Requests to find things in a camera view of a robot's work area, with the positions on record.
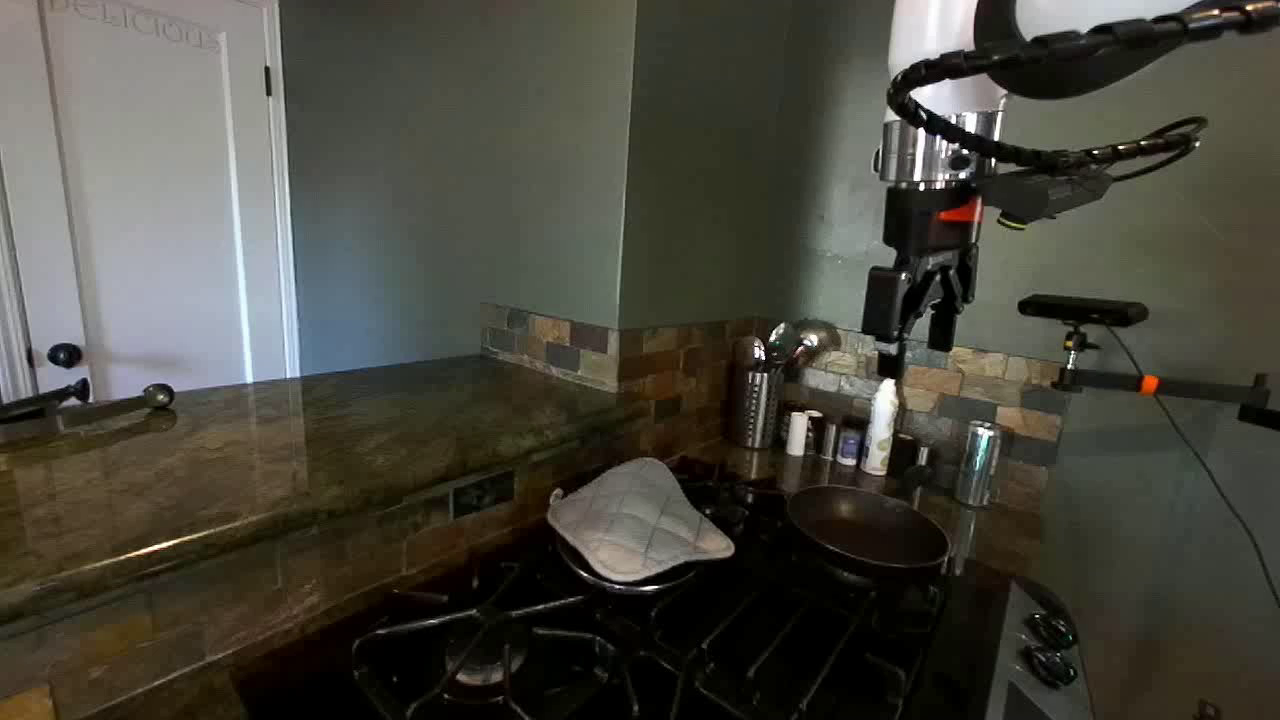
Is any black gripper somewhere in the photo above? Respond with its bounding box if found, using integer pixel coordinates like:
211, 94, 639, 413
858, 186, 986, 386

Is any black frying pan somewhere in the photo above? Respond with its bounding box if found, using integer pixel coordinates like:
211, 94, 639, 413
781, 480, 954, 587

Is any white cloth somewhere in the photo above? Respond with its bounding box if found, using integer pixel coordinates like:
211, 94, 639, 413
539, 457, 740, 587

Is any white plastic bottle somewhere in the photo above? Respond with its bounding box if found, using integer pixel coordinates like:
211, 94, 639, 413
858, 378, 905, 480

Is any small black jar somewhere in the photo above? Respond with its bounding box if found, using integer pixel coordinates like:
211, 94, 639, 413
893, 432, 936, 480

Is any silver drink can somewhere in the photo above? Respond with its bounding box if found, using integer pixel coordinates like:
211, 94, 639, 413
950, 418, 1008, 513

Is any small white shaker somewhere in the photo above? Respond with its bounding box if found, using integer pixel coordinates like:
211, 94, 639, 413
781, 406, 815, 460

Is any black stove knob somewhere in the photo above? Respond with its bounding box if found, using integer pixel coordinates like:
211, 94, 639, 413
1023, 647, 1086, 692
1023, 607, 1081, 652

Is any black gas stove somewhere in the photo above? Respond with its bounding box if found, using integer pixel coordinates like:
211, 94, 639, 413
236, 453, 1097, 720

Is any white panel door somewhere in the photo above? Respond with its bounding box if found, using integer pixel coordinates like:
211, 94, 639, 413
0, 0, 302, 406

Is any black stereo camera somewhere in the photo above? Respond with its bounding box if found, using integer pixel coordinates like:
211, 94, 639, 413
1014, 292, 1153, 331

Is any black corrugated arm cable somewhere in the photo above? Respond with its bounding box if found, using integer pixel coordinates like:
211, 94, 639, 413
882, 0, 1280, 226

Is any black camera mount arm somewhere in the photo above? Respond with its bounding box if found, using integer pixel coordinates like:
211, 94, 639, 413
1053, 319, 1280, 432

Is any thin black camera cable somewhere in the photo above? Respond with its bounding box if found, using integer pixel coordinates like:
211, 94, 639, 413
1101, 326, 1280, 575

